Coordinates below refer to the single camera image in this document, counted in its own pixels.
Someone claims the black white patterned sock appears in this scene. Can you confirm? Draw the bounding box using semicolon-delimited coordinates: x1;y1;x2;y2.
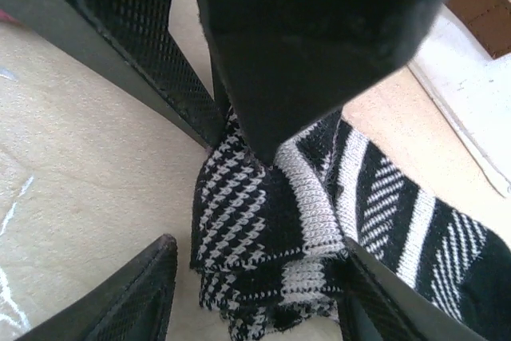
187;109;511;341

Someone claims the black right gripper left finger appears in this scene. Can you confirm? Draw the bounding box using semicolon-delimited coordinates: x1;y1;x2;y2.
15;232;179;341

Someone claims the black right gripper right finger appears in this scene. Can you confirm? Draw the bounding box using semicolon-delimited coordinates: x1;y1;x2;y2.
339;236;486;341

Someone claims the brown strap box handle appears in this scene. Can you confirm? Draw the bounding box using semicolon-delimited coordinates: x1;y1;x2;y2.
444;0;511;58

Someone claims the white fabric organizer box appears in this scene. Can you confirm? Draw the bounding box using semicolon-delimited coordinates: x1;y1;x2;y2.
405;0;511;198

